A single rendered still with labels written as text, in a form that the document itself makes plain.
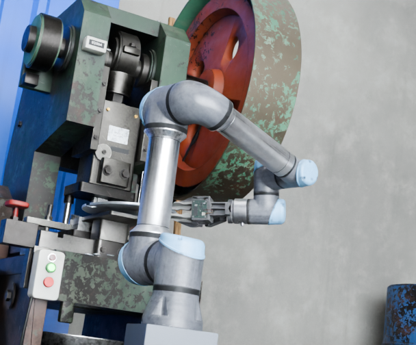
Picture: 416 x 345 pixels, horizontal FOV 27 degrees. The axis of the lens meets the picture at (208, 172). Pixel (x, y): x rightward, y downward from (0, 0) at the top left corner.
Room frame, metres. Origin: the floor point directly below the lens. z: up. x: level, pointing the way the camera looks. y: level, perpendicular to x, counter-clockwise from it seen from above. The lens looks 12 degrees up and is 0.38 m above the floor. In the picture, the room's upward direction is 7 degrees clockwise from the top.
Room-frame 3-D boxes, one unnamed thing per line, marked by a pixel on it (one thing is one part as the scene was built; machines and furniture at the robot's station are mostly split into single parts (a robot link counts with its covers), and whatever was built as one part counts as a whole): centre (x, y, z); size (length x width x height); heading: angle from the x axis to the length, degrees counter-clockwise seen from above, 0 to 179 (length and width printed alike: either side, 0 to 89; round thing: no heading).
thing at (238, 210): (2.49, -0.11, 0.82); 0.08 x 0.05 x 0.08; 169
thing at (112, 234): (2.65, 0.27, 0.72); 0.25 x 0.14 x 0.14; 27
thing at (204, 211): (2.50, -0.03, 0.81); 0.12 x 0.09 x 0.08; 79
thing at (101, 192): (2.81, 0.35, 0.86); 0.20 x 0.16 x 0.05; 117
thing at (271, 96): (3.05, 0.10, 1.33); 1.03 x 0.28 x 0.82; 27
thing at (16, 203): (2.45, 0.53, 0.72); 0.07 x 0.06 x 0.08; 27
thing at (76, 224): (2.80, 0.34, 0.76); 0.15 x 0.09 x 0.05; 117
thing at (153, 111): (2.24, 0.12, 0.82); 0.15 x 0.12 x 0.55; 38
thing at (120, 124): (2.77, 0.33, 1.04); 0.17 x 0.15 x 0.30; 27
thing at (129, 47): (2.80, 0.35, 1.27); 0.21 x 0.12 x 0.34; 27
